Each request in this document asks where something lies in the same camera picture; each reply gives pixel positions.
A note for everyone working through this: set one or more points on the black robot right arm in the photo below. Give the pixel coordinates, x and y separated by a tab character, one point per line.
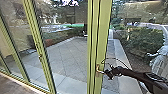
150	79

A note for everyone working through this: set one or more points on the dark green shrub bed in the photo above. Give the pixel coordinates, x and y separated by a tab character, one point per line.
141	41

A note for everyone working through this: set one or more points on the white outdoor chair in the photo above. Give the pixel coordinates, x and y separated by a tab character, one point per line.
85	33

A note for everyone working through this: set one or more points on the red shrub bed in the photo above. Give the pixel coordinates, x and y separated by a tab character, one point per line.
50	41

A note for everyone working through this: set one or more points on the green framed glass window wall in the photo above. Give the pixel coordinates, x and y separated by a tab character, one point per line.
38	43

